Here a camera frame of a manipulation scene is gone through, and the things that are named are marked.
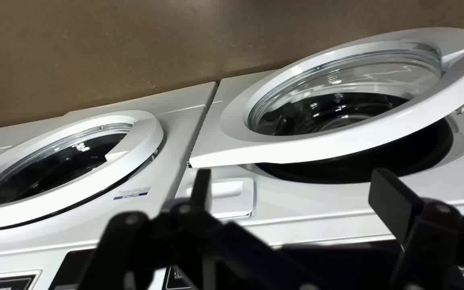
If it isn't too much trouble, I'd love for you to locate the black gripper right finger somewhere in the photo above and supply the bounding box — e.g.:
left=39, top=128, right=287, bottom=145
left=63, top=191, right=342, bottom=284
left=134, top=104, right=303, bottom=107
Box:
left=368, top=168, right=464, bottom=290

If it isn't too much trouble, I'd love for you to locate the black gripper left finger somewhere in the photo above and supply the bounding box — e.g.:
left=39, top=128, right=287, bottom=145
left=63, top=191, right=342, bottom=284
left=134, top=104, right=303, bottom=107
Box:
left=78, top=168, right=319, bottom=290

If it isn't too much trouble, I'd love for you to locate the white washing machine body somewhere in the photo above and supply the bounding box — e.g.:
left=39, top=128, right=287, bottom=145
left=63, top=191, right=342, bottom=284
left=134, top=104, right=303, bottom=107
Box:
left=162, top=70, right=464, bottom=290

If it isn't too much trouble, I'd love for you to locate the white door latch plate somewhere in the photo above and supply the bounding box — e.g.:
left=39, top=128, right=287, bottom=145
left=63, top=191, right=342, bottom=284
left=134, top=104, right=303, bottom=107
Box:
left=210, top=178, right=257, bottom=220

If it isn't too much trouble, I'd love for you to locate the open round washer door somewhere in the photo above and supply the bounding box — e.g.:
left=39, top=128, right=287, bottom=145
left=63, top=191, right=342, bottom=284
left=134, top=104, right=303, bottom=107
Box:
left=189, top=26, right=464, bottom=170

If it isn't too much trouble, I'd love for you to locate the closed round washer door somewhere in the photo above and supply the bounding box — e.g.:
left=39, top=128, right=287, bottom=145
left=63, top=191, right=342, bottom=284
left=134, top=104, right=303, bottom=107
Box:
left=0, top=110, right=166, bottom=232

